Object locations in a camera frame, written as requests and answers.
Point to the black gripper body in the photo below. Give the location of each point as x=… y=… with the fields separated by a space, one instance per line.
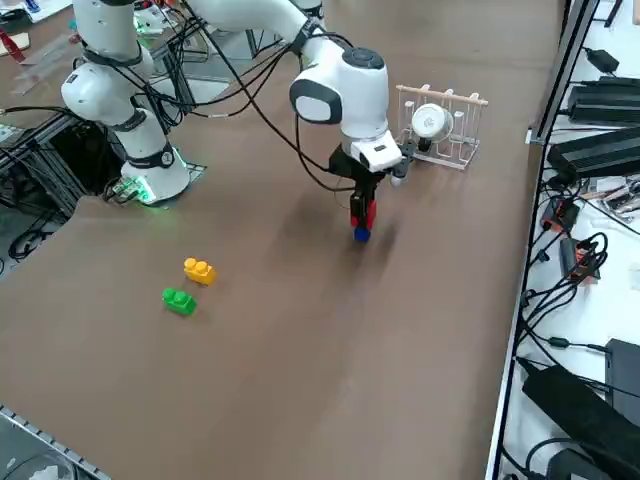
x=362 y=180

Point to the red wooden cube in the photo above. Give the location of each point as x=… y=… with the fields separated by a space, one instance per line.
x=370 y=215

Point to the small white robot base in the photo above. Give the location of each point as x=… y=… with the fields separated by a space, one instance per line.
x=150 y=22

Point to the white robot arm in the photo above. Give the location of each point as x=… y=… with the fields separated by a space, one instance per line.
x=360 y=90

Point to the blue wooden cube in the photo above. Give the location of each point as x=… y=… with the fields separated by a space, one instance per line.
x=362 y=235

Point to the white cup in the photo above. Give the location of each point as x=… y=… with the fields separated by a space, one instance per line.
x=430 y=120

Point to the yellow toy brick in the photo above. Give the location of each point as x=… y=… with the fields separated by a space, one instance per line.
x=200 y=272

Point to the black orange power hub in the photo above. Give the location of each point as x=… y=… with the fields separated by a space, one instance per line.
x=562 y=215

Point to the green toy brick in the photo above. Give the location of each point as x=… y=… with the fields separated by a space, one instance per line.
x=179 y=302

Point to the black orange adapter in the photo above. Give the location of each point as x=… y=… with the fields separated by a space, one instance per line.
x=585 y=267

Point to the black ribbed power supply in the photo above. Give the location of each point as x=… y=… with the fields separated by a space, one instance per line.
x=605 y=102

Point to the small black power adapter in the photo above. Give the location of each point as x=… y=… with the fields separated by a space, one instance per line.
x=602 y=60

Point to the large black power brick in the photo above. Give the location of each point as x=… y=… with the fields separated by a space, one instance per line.
x=570 y=400

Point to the black box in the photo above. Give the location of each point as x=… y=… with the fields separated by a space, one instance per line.
x=625 y=375

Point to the black device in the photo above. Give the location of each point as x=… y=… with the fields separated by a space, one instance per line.
x=570 y=467

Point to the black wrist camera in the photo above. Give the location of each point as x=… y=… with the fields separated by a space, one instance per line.
x=402 y=160

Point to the aluminium camera post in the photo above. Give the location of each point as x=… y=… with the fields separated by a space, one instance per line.
x=564 y=70

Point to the grey metal rail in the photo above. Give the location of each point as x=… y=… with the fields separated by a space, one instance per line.
x=50 y=441

